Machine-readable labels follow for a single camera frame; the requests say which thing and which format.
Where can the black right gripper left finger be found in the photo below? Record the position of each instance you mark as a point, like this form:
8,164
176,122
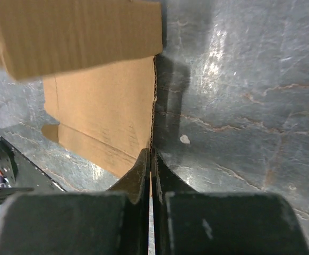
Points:
135,184

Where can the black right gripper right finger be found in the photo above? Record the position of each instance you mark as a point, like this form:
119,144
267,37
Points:
163,180

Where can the brown cardboard box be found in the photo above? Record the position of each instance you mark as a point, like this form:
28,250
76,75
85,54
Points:
97,62

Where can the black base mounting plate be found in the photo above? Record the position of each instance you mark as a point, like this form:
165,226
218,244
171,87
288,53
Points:
19,174

